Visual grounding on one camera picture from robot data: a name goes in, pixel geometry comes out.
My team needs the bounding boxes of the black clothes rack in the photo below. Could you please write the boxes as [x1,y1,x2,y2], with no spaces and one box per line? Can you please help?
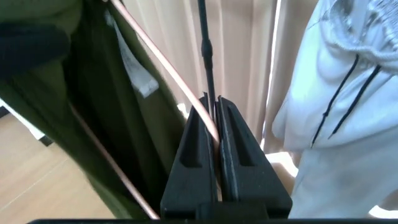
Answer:
[197,0,218,122]

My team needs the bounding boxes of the pink clothes hanger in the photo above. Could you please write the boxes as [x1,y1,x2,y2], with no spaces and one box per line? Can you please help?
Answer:
[70,0,222,220]

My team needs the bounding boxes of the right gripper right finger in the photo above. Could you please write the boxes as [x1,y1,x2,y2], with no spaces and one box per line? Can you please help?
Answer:
[215,95,293,218]

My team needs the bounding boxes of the green garment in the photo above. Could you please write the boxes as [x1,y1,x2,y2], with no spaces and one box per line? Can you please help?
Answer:
[0,0,187,220]

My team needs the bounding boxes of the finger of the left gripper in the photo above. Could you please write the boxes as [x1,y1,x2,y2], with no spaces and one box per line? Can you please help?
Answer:
[0,23,72,79]

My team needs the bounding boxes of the pale grey shorts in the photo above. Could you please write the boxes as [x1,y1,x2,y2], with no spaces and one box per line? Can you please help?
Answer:
[272,0,398,218]

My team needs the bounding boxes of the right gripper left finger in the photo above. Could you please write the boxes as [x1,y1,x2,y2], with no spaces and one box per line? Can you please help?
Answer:
[160,92,219,219]

